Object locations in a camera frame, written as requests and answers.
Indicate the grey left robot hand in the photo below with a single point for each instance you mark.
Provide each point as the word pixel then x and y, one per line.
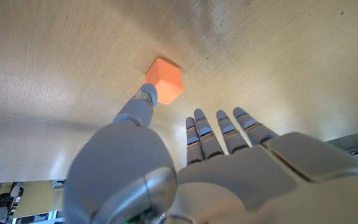
pixel 244 186

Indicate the orange magnetic block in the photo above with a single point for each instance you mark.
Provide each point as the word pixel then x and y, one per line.
pixel 166 77

